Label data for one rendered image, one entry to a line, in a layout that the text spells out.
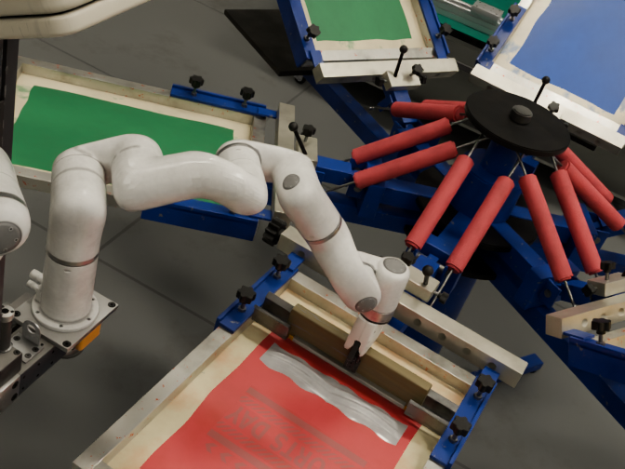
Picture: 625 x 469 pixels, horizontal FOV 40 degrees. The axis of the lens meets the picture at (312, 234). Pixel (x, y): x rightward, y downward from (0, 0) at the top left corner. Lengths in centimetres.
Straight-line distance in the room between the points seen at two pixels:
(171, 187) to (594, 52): 215
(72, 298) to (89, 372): 150
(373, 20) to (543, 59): 65
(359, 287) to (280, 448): 39
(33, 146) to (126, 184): 98
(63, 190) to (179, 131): 114
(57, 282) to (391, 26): 182
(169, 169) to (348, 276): 41
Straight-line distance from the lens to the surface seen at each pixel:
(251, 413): 188
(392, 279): 177
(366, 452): 189
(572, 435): 364
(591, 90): 326
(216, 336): 195
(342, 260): 166
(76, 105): 267
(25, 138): 250
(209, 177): 149
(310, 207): 158
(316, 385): 196
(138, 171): 152
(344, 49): 295
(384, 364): 193
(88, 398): 308
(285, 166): 162
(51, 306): 169
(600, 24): 344
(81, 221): 152
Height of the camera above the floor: 237
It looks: 37 degrees down
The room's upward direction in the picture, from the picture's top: 19 degrees clockwise
